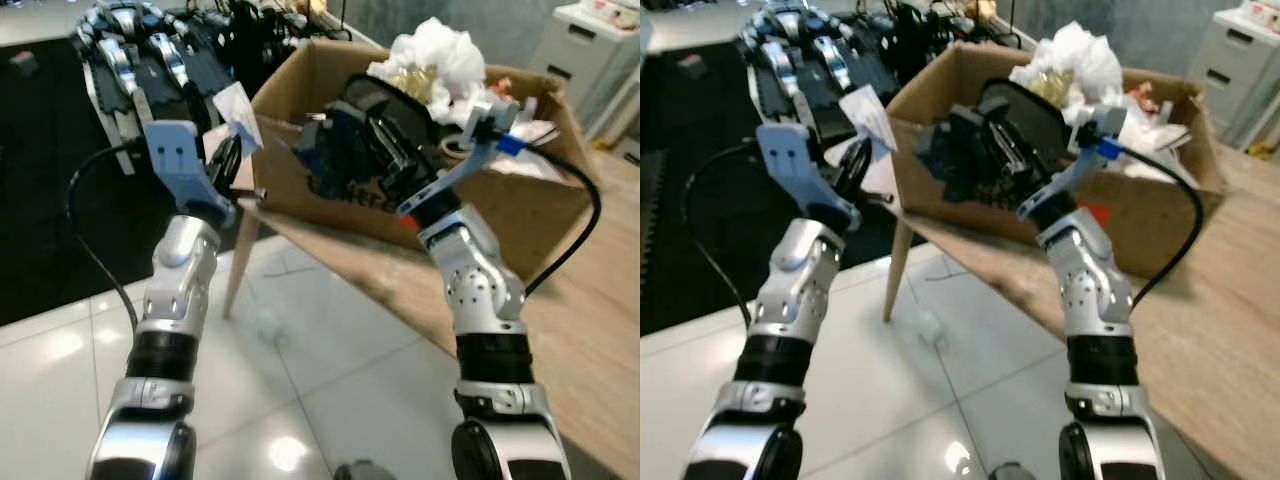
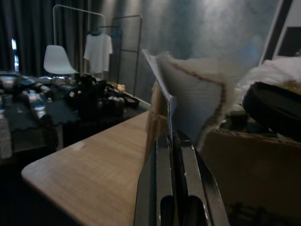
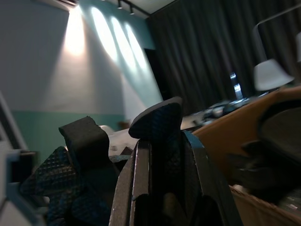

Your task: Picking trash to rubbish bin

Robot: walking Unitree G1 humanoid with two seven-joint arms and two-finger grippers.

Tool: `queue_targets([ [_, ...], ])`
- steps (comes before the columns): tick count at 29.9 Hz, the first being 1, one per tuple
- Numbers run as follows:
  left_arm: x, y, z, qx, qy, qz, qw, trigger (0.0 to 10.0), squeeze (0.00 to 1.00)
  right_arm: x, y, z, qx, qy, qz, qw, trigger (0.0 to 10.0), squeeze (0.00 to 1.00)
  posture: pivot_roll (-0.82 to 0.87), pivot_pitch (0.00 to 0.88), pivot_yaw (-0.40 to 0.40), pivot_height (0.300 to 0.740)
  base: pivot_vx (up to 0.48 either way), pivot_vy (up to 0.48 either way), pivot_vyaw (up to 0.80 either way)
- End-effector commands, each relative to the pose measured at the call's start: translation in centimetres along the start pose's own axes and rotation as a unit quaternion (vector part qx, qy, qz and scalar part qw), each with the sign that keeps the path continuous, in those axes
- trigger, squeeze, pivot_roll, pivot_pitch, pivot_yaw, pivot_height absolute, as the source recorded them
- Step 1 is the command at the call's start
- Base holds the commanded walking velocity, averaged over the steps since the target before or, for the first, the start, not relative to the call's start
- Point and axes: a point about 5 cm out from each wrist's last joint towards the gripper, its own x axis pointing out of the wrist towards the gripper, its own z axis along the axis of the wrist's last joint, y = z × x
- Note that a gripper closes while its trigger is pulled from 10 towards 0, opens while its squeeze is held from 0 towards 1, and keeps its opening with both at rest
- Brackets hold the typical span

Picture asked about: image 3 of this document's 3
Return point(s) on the black track light rail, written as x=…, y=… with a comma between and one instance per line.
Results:
x=120, y=4

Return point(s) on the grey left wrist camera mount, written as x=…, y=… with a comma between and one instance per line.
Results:
x=14, y=207

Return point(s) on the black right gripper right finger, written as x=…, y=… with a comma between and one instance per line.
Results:
x=211, y=183

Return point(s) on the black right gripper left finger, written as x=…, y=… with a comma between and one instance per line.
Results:
x=127, y=183

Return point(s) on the white lamp shade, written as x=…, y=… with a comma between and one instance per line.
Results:
x=270, y=74

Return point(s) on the black foam scrap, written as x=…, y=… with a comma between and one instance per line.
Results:
x=277, y=141

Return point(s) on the large brown cardboard box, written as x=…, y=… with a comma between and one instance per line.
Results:
x=218, y=141

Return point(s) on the dark grey curtain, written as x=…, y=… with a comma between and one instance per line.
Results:
x=200, y=47

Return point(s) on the clear glass bottle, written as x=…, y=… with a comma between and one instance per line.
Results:
x=236, y=87

